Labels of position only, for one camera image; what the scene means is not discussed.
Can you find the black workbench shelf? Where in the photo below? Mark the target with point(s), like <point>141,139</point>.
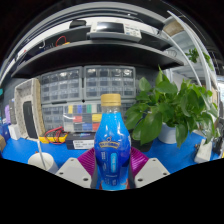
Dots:
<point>100,53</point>

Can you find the black oblong speaker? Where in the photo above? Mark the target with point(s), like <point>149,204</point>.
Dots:
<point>30,120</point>

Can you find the small white box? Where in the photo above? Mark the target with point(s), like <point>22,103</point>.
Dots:
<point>14,132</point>

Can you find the white perforated tray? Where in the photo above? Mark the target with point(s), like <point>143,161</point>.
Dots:
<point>33,91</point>

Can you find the blue drink bottle gold cap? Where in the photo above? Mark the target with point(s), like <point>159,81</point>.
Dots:
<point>112,150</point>

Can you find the clear box with coloured parts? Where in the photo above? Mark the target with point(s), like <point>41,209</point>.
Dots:
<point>81,118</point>

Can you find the black clamp tool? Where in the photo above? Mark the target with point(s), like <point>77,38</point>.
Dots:
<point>218,143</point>

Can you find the white oscilloscope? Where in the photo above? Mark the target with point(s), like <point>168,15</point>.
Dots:
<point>113,31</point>

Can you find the yellow multimeter with red leads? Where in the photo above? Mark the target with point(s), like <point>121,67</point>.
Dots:
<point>53,138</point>

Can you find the black box with white label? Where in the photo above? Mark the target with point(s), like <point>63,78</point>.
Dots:
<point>81,141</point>

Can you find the purple bag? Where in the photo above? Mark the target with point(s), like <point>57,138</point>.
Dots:
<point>7,115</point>

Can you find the green leafy plant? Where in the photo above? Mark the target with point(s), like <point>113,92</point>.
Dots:
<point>166,106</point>

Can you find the blue plastic bag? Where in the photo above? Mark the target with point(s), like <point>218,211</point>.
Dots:
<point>4,130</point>

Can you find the brown cardboard box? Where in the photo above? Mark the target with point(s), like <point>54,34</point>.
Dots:
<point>2,143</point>

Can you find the metal spoon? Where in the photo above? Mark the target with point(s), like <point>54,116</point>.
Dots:
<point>40,151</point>

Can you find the white ribbed cup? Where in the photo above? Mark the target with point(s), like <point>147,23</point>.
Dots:
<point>50,163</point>

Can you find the white metal shelf unit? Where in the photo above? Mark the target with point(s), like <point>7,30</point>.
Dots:
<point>193,43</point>

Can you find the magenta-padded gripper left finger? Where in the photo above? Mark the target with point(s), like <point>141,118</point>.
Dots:
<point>71,171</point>

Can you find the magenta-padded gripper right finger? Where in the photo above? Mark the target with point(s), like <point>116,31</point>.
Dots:
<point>151,171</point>

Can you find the white power adapter block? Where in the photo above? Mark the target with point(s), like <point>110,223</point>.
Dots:
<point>204,151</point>

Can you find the plain black box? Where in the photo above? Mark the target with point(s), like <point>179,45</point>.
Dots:
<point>146,146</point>

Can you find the white plant pot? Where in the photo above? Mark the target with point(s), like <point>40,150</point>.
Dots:
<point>166,135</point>

